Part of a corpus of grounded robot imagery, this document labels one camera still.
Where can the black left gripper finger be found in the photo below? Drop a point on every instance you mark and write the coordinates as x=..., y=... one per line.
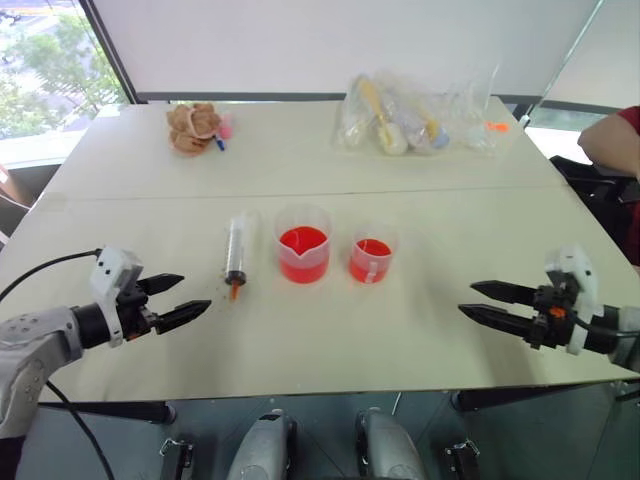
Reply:
x=162, y=282
x=185, y=314

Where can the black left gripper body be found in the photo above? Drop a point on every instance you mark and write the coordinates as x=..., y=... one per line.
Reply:
x=134, y=312

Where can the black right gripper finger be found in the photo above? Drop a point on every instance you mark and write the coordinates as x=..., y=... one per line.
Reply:
x=505, y=291
x=500, y=318

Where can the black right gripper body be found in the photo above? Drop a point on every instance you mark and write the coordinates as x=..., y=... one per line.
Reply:
x=552, y=325

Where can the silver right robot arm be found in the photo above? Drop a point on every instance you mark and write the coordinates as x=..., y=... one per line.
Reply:
x=627, y=332

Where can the clear plastic syringe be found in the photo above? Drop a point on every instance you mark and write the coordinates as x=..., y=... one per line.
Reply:
x=239, y=245

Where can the large beaker red liquid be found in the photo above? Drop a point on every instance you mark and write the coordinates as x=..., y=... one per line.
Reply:
x=302, y=250

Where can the small beaker red liquid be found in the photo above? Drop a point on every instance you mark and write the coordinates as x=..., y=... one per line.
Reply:
x=371, y=260

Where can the black office chair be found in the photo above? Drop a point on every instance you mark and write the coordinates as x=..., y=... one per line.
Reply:
x=600, y=190

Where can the black table clamp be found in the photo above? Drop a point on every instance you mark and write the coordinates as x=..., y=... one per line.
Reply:
x=462, y=457
x=177, y=457

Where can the blue pen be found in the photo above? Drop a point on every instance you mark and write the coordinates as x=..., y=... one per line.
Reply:
x=220, y=143

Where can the grey rounded robot leg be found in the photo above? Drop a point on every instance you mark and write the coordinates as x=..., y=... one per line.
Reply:
x=262, y=450
x=387, y=447

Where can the brown lumpy model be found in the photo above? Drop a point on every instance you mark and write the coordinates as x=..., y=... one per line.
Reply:
x=194, y=127

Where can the small orange plastic piece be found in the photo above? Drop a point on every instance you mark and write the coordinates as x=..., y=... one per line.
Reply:
x=496, y=126

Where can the small pink bottle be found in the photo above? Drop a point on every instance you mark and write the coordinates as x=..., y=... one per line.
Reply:
x=226, y=126

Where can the yellow brush with blue head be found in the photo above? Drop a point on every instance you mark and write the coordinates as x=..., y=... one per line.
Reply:
x=436, y=132

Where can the clear plastic bag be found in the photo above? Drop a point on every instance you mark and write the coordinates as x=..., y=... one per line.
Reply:
x=450, y=100

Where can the yellow brush with white sponge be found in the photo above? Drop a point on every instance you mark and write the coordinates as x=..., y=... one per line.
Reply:
x=382, y=120

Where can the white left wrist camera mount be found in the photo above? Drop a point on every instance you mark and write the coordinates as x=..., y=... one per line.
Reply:
x=111, y=265

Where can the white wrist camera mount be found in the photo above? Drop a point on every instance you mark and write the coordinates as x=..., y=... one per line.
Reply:
x=575, y=262
x=111, y=265

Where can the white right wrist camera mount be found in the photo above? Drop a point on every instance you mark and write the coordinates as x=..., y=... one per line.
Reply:
x=575, y=262

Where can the black table frame bar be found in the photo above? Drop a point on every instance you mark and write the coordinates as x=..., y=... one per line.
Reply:
x=540, y=399
x=115, y=411

